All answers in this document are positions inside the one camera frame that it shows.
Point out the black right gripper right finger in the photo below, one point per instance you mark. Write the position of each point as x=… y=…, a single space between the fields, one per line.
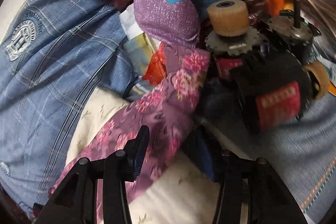
x=251 y=191

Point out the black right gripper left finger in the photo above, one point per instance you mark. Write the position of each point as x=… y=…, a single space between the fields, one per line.
x=74 y=200

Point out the purple pink floral garment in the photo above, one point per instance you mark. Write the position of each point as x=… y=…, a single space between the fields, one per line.
x=166 y=111

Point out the cream patterned blanket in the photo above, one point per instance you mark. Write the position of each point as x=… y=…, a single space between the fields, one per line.
x=181 y=195

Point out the white colourful paper package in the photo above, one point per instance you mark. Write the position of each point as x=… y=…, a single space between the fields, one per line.
x=139 y=46

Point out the blue plaid pillow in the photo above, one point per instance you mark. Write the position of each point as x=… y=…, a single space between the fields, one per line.
x=55 y=54

